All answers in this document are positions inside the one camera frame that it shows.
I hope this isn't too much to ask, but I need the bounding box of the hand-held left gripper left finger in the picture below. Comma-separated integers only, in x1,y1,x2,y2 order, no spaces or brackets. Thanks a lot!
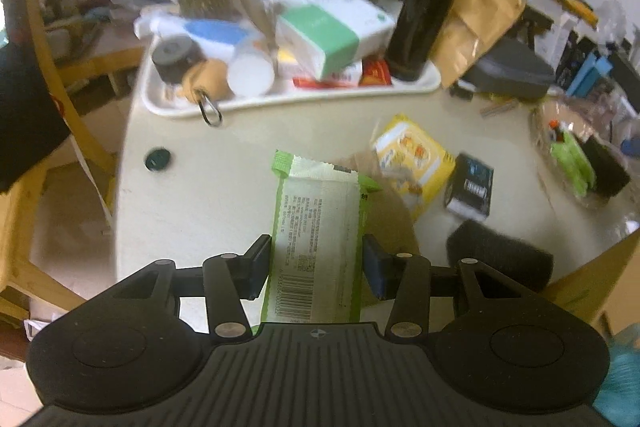
107,234,273,339

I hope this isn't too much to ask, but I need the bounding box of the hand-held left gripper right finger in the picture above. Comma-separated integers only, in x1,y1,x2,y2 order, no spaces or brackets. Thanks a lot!
362,234,526,339

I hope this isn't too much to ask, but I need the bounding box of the green white snack packet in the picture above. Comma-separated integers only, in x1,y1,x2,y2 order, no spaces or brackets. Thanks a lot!
260,149,383,325

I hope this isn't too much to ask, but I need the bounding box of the yellow wet wipes pack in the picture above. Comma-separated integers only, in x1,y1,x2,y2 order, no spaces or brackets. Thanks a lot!
372,114,456,223

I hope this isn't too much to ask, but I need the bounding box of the brown cardboard box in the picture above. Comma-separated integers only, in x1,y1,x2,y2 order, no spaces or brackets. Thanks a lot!
542,227,640,343

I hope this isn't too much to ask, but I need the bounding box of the black soft pouch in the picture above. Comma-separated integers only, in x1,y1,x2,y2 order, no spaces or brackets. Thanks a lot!
580,134,631,198

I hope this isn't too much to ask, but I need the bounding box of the black small box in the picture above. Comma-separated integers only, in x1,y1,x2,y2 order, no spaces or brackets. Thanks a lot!
444,152,495,222

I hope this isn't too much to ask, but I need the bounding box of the black fuzzy sponge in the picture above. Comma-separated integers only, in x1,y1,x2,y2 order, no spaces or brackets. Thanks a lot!
445,219,554,294

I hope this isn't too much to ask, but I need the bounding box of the black round desk cap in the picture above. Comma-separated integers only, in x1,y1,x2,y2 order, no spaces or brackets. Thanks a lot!
144,148,173,172

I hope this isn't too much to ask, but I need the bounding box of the white plastic tray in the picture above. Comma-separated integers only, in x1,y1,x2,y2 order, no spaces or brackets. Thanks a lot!
140,32,442,118

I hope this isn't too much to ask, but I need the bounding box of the white round jar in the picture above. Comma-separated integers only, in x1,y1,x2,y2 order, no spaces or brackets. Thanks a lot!
227,42,276,96

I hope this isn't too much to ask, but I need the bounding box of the tan pouch with carabiner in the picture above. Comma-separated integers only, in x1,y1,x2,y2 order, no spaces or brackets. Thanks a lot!
182,59,233,125

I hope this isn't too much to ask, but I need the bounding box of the white yellow small box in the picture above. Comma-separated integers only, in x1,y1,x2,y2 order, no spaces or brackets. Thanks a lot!
277,49,363,88

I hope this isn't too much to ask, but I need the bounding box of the red packet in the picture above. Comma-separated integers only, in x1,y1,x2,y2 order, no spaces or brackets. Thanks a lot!
360,59,393,86

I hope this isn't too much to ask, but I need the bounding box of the wooden chair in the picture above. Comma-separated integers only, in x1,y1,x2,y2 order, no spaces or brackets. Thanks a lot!
0,0,121,325

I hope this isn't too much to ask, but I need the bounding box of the clear bag of items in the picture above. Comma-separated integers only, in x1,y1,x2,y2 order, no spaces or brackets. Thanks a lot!
530,99,640,210

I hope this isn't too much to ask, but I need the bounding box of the black round container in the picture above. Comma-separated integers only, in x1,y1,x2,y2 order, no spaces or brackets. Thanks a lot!
151,36,201,84

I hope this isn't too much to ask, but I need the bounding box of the green white carton box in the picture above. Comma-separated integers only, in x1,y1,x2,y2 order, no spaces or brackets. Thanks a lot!
275,3,362,80

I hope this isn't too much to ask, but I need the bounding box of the white blue spray bottle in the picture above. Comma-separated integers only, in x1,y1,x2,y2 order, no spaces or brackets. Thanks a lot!
134,17,251,58

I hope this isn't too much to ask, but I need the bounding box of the grey zip case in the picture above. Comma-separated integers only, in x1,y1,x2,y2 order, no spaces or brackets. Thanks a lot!
460,37,556,100

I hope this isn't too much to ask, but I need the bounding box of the wooden side table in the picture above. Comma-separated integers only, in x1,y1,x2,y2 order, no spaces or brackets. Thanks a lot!
40,0,153,95

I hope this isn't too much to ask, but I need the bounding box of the brown paper bag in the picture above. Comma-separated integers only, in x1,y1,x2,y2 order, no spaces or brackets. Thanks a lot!
432,0,526,90

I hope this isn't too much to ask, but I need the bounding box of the black thermos bottle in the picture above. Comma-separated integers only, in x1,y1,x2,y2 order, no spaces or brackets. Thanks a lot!
385,0,473,82

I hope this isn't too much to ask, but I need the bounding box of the teal cloth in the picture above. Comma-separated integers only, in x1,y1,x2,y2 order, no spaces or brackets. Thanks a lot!
595,347,640,413

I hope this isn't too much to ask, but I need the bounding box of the black cloth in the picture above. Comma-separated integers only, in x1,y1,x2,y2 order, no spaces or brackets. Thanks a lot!
0,0,72,194

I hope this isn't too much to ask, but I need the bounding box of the black carton box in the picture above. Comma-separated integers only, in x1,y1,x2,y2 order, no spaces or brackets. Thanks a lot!
555,32,583,82

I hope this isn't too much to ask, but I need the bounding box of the light blue box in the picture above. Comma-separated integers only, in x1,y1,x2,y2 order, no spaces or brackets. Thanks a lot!
565,52,613,98

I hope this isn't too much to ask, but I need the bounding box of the yellow bag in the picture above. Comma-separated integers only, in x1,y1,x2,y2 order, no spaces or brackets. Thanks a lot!
550,0,596,22

